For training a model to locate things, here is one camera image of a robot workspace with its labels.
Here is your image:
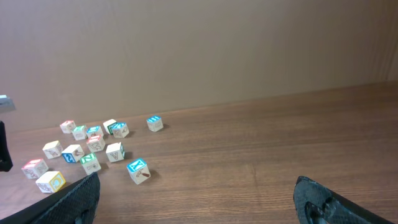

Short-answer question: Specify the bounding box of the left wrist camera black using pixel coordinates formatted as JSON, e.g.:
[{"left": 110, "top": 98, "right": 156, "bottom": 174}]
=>
[{"left": 0, "top": 95, "right": 16, "bottom": 113}]

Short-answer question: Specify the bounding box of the block with blue number side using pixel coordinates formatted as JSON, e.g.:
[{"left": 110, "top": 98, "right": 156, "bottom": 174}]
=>
[{"left": 62, "top": 144, "right": 85, "bottom": 163}]

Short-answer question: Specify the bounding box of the blue block far right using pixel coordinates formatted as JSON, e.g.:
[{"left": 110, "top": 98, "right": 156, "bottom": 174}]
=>
[{"left": 146, "top": 115, "right": 164, "bottom": 132}]

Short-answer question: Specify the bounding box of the red Y letter block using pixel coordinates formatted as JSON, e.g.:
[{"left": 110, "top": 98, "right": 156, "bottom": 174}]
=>
[{"left": 60, "top": 120, "right": 76, "bottom": 134}]

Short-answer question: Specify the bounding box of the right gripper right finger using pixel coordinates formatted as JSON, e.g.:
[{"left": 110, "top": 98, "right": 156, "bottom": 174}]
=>
[{"left": 293, "top": 176, "right": 392, "bottom": 224}]

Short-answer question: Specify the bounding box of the green N letter block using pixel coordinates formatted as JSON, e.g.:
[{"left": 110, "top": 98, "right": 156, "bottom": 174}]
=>
[{"left": 80, "top": 152, "right": 101, "bottom": 175}]

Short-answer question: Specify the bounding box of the green Z letter block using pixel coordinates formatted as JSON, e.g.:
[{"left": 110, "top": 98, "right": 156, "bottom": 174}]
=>
[{"left": 72, "top": 125, "right": 87, "bottom": 141}]

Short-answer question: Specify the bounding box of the plain picture block top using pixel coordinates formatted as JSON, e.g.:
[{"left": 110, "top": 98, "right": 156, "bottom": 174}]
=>
[{"left": 103, "top": 119, "right": 117, "bottom": 135}]

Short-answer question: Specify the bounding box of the yellow top block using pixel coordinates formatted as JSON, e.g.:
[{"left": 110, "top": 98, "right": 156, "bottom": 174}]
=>
[{"left": 35, "top": 171, "right": 66, "bottom": 194}]

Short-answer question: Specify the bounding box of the red H letter block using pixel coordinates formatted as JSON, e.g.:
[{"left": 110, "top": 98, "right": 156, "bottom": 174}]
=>
[{"left": 21, "top": 159, "right": 49, "bottom": 179}]

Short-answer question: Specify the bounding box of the red letter block centre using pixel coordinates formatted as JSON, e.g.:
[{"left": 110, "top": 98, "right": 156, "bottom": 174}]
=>
[{"left": 86, "top": 135, "right": 105, "bottom": 152}]

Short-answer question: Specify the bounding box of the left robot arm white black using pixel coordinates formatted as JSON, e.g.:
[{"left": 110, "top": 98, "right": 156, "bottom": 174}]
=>
[{"left": 0, "top": 121, "right": 13, "bottom": 172}]

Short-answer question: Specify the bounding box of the blue L letter block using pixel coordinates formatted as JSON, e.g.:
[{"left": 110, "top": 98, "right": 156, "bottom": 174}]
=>
[{"left": 86, "top": 126, "right": 103, "bottom": 138}]

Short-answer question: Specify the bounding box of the plain picture wooden block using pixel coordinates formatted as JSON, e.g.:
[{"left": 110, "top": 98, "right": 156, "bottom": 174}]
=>
[{"left": 106, "top": 142, "right": 125, "bottom": 162}]

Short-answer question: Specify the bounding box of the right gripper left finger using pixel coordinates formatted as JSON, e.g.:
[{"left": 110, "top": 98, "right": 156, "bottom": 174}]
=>
[{"left": 1, "top": 172, "right": 100, "bottom": 224}]

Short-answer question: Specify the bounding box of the blue X letter block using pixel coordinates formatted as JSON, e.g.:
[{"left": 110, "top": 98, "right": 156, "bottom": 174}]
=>
[{"left": 126, "top": 158, "right": 150, "bottom": 185}]

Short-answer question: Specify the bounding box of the blue D letter block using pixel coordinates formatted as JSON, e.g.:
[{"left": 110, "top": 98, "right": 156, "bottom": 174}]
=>
[{"left": 111, "top": 123, "right": 129, "bottom": 138}]

